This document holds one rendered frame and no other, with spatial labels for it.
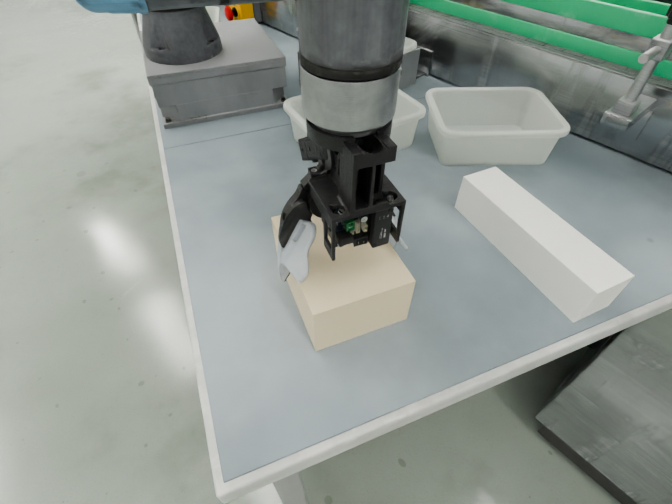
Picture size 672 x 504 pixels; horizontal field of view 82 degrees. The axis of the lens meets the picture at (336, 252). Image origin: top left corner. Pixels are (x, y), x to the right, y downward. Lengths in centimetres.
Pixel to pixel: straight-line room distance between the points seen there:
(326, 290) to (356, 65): 23
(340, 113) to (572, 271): 35
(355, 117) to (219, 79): 60
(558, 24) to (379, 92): 66
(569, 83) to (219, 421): 82
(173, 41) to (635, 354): 104
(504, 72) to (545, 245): 50
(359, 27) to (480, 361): 37
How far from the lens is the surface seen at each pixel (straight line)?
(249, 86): 88
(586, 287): 53
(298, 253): 41
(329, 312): 41
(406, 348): 48
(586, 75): 90
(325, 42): 28
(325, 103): 30
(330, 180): 37
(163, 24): 88
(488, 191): 60
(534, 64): 93
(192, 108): 88
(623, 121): 78
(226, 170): 73
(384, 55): 29
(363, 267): 44
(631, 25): 88
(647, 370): 94
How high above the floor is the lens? 116
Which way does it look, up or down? 47 degrees down
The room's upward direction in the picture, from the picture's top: straight up
